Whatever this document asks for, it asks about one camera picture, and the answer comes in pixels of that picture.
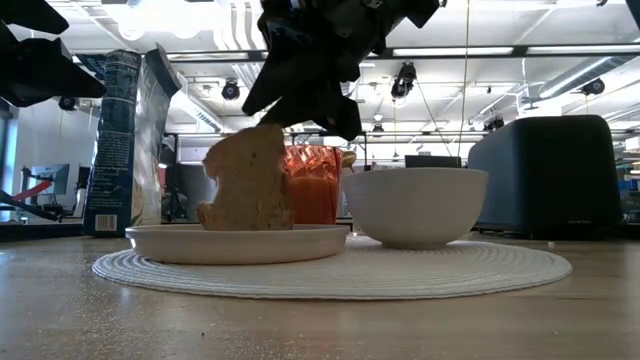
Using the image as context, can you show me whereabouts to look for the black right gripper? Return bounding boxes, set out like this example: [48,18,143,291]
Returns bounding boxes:
[242,0,441,143]

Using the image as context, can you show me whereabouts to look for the red glass tumbler with juice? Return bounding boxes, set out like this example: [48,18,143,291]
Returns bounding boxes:
[282,144,345,226]

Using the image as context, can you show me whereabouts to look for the brown toast slice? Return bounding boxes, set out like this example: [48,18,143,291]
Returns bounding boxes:
[196,123,295,232]

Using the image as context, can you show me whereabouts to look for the blue cereal box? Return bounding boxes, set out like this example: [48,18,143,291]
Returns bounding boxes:
[82,42,183,238]

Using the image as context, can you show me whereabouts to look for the white bowl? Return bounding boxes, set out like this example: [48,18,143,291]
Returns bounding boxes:
[340,167,490,250]

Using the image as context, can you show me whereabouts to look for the white round plate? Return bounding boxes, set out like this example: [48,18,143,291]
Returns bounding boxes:
[124,223,351,266]

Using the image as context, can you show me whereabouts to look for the large white plate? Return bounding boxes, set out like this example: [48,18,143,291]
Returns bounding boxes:
[91,234,573,301]

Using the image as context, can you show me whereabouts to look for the computer monitor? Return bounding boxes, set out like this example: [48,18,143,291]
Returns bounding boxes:
[29,163,71,197]

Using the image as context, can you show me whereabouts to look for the long ceiling light strip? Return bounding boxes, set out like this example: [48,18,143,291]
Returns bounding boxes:
[166,51,269,62]
[525,44,640,55]
[392,46,515,57]

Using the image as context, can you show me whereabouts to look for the black monitor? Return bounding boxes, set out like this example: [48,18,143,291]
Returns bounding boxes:
[404,154,462,169]

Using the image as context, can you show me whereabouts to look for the dark grey partition panel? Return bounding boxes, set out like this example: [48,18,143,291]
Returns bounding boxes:
[167,162,217,222]

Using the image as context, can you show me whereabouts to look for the black two-slot toaster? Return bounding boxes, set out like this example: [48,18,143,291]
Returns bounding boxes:
[467,114,626,240]

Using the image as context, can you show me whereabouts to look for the black table rail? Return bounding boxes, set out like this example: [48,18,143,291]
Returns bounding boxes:
[0,222,85,242]

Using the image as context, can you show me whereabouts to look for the silver ventilation duct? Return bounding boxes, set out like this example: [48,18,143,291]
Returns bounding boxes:
[537,55,632,100]

